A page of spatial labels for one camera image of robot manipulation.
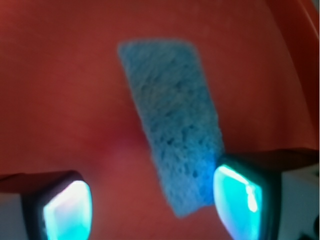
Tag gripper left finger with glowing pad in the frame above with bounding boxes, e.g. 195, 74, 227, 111
0, 170, 93, 240

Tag red plastic tray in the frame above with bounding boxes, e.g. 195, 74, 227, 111
0, 0, 319, 240

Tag blue sponge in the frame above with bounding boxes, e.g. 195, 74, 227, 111
118, 40, 225, 218

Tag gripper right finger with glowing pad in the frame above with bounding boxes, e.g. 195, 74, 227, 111
213, 148, 320, 240

